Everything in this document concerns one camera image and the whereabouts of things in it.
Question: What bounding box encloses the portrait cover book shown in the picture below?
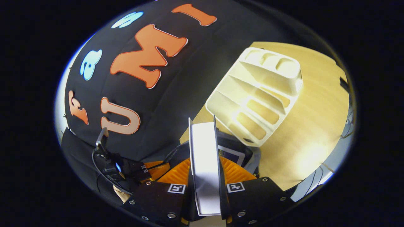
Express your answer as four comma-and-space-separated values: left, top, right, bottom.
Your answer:
188, 116, 226, 217

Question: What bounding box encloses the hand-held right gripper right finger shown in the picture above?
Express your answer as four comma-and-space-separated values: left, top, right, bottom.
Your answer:
218, 156, 293, 226

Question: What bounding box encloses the black backdrop cloth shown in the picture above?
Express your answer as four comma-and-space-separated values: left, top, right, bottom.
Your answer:
58, 0, 316, 196

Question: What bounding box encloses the white bookshelf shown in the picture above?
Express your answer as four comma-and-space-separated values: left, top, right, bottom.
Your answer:
205, 47, 303, 148

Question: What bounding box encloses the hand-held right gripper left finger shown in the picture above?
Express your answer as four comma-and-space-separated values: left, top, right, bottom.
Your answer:
122, 158, 194, 226

